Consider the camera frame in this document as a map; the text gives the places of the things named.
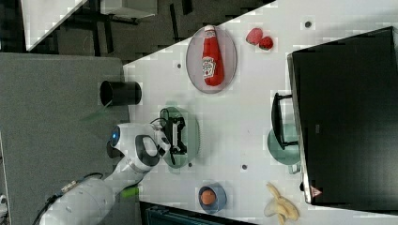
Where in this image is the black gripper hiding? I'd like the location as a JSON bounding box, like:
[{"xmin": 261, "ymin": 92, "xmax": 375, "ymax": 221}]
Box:
[{"xmin": 160, "ymin": 108, "xmax": 187, "ymax": 155}]

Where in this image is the green plastic strainer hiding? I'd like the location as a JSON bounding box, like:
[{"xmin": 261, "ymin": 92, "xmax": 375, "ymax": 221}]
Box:
[{"xmin": 163, "ymin": 106, "xmax": 200, "ymax": 169}]

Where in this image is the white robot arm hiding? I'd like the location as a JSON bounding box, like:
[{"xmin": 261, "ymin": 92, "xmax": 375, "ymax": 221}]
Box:
[{"xmin": 33, "ymin": 107, "xmax": 195, "ymax": 225}]

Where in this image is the black utensil cup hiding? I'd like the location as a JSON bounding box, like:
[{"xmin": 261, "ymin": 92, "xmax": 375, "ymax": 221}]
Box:
[{"xmin": 99, "ymin": 81, "xmax": 142, "ymax": 106}]

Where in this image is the red ketchup bottle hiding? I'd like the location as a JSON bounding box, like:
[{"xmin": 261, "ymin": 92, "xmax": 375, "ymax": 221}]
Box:
[{"xmin": 202, "ymin": 25, "xmax": 224, "ymax": 86}]

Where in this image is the green marker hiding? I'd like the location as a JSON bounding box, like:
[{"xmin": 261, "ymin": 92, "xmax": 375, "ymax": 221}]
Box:
[{"xmin": 121, "ymin": 187, "xmax": 139, "ymax": 198}]

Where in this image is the green spatula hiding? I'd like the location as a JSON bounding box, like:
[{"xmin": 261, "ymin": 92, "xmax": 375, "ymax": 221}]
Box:
[{"xmin": 81, "ymin": 101, "xmax": 112, "ymax": 122}]

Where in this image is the grey oval plate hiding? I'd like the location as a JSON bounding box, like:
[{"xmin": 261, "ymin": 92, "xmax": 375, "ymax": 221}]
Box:
[{"xmin": 186, "ymin": 25, "xmax": 237, "ymax": 94}]

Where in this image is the orange ball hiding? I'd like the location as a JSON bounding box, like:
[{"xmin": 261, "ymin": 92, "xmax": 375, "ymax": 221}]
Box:
[{"xmin": 200, "ymin": 188, "xmax": 216, "ymax": 205}]

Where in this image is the blue bowl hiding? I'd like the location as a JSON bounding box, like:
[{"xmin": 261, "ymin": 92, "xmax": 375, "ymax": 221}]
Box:
[{"xmin": 198, "ymin": 183, "xmax": 227, "ymax": 214}]

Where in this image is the red strawberry half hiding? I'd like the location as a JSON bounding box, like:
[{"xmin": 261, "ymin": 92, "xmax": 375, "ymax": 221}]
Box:
[{"xmin": 246, "ymin": 27, "xmax": 263, "ymax": 45}]

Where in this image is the whole red strawberry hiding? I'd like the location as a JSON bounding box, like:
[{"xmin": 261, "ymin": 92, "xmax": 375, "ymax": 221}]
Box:
[{"xmin": 258, "ymin": 37, "xmax": 273, "ymax": 51}]

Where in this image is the peeled banana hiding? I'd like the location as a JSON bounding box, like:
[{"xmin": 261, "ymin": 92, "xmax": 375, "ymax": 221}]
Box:
[{"xmin": 264, "ymin": 183, "xmax": 299, "ymax": 225}]

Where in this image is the black toaster oven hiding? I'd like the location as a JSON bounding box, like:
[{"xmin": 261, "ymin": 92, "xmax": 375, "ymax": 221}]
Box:
[{"xmin": 288, "ymin": 27, "xmax": 398, "ymax": 215}]

